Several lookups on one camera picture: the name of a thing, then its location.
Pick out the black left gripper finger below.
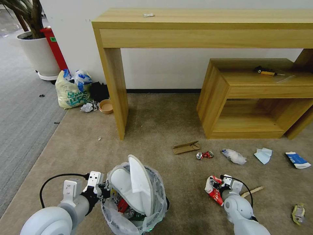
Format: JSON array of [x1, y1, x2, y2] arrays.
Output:
[[98, 191, 112, 203], [98, 180, 113, 192]]

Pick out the red white crushed carton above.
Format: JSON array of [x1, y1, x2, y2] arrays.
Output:
[[204, 175, 225, 207]]

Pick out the trash bin with white liner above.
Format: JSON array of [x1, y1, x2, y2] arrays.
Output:
[[101, 161, 170, 235]]

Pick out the red wrapper in bin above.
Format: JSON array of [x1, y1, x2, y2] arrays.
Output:
[[117, 199, 129, 213]]

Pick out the white swing bin lid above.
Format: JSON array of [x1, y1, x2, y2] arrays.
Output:
[[108, 154, 155, 216]]

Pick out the short wooden stick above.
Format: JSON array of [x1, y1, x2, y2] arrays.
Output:
[[240, 186, 264, 196]]

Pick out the crushed clear plastic bottle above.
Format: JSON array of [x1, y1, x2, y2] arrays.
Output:
[[221, 148, 248, 165]]

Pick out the crushed red drink can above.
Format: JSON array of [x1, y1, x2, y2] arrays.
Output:
[[196, 150, 215, 160]]

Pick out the light blue face mask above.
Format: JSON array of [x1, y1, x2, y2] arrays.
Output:
[[253, 148, 273, 165]]

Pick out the flat brown cardboard piece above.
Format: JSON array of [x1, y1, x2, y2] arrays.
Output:
[[172, 140, 202, 155]]

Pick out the brown paper bowl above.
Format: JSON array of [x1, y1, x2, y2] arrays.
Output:
[[98, 99, 114, 115]]

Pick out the crushed yellow green pack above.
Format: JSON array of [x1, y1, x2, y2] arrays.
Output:
[[291, 203, 306, 226]]

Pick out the crumpled white paper ball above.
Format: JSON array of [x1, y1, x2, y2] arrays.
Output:
[[80, 102, 94, 113]]

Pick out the low wooden shelf table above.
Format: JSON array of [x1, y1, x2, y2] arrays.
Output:
[[196, 58, 313, 140]]

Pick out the black plastic bag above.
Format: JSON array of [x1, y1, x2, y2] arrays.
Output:
[[89, 82, 110, 102]]

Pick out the yellowish green printed plastic bag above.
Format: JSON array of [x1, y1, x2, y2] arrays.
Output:
[[54, 69, 92, 110]]

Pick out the blue white plastic bag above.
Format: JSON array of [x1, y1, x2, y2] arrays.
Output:
[[73, 70, 93, 92]]

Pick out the white wheeled pot saucer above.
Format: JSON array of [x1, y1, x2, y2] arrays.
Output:
[[36, 69, 62, 82]]

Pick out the yellow black screwdriver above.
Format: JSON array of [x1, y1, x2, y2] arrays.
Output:
[[254, 65, 286, 77]]

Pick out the clear plastic sheet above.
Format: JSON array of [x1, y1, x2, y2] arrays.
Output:
[[276, 73, 297, 84]]

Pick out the red fire extinguisher box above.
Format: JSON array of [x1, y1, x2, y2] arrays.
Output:
[[40, 27, 69, 72]]

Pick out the white round plant pot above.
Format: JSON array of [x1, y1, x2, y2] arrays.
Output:
[[16, 31, 61, 77]]

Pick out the tall wooden console table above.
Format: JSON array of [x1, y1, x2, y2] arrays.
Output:
[[91, 8, 313, 141]]

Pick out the potted plant trunk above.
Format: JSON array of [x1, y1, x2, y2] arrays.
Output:
[[0, 0, 45, 39]]

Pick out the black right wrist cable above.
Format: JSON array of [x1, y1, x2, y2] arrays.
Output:
[[220, 174, 254, 209]]

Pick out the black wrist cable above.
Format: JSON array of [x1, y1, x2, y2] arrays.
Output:
[[39, 173, 90, 209], [220, 174, 254, 209]]

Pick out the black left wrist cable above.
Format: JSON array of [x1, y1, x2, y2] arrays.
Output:
[[39, 173, 90, 209]]

